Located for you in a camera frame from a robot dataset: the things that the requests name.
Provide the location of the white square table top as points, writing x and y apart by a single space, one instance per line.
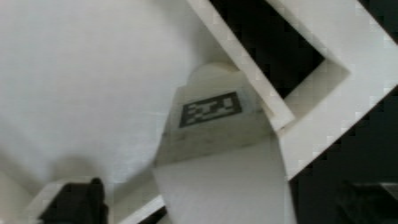
94 55

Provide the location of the white U-shaped fence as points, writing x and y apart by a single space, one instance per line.
350 81

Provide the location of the white leg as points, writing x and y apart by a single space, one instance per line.
219 168

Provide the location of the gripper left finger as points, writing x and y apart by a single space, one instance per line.
70 203

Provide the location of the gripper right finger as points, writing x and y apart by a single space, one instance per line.
366 203

